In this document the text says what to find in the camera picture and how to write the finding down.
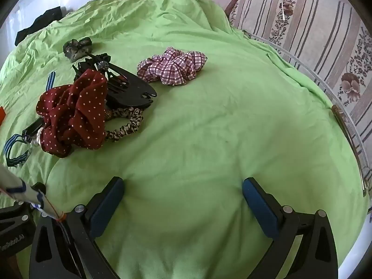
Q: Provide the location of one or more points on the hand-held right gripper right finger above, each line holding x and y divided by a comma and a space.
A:
257, 206

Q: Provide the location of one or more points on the large black hair claw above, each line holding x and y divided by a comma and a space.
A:
136, 88

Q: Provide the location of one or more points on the plaid scrunchie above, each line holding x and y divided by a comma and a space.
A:
171, 66

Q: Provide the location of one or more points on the dark green scrunchie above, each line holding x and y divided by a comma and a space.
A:
77, 46

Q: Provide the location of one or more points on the red-bordered white tray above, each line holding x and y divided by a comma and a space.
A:
1, 116

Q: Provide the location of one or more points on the red polka dot scrunchie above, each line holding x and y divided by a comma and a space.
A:
75, 113

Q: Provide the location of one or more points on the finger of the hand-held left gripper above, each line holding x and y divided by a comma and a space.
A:
39, 188

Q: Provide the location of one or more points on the green bedsheet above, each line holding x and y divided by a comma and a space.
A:
218, 122

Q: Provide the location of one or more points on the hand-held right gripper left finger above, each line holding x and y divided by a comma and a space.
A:
109, 206

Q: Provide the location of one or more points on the black cloth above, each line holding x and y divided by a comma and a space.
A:
43, 20

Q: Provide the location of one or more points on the striped floral sofa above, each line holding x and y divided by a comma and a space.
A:
314, 35

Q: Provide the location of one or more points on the black scrunchie with bead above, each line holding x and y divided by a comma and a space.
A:
100, 59

